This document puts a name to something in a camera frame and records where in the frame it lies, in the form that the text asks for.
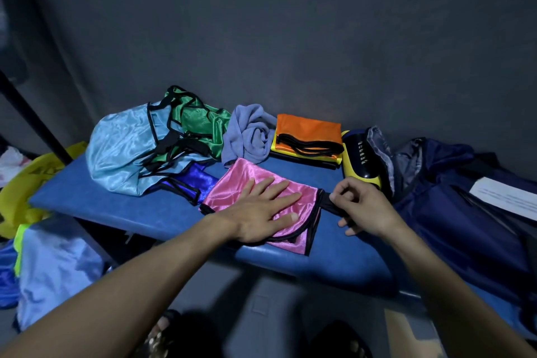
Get person's right hand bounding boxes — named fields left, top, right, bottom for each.
left=329, top=177, right=406, bottom=239

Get person's left hand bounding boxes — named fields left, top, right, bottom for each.
left=211, top=177, right=303, bottom=244

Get pink satin cloth black trim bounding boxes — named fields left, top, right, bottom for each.
left=199, top=157, right=350, bottom=256

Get person's right forearm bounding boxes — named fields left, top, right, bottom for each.
left=380, top=219, right=537, bottom=358

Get person's left forearm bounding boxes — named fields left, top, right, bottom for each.
left=0, top=214, right=235, bottom=358

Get royal blue satin cloth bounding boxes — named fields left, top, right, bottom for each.
left=147, top=161, right=220, bottom=207

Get grey lavender towel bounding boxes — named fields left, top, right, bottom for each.
left=221, top=103, right=278, bottom=168

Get grey satin cloth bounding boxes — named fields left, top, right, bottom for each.
left=366, top=126, right=425, bottom=200

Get green satin cloth black trim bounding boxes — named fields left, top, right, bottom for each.
left=143, top=85, right=232, bottom=173

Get navy blue fabric bag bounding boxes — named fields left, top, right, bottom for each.
left=389, top=137, right=537, bottom=331

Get blue padded bench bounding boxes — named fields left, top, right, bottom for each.
left=29, top=151, right=537, bottom=341

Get black sandal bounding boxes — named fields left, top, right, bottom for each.
left=136, top=308, right=185, bottom=358
left=308, top=319, right=375, bottom=358

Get light blue satin cloth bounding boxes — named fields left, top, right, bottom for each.
left=86, top=101, right=215, bottom=197

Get white paper sheet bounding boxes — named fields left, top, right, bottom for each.
left=468, top=177, right=537, bottom=222

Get pale blue cloth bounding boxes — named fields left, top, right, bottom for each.
left=16, top=216, right=106, bottom=332

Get yellow crumpled cloth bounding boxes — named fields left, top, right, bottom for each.
left=0, top=141, right=89, bottom=240

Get black metal pole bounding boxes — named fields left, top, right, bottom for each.
left=0, top=70, right=74, bottom=166

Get neon green cloth strip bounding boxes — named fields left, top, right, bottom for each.
left=13, top=223, right=32, bottom=278

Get white crumpled cloth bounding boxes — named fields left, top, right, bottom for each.
left=0, top=146, right=32, bottom=189

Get bright blue crumpled cloth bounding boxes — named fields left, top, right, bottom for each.
left=0, top=239, right=21, bottom=310

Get orange folded cloth black straps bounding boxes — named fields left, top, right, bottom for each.
left=275, top=114, right=345, bottom=158

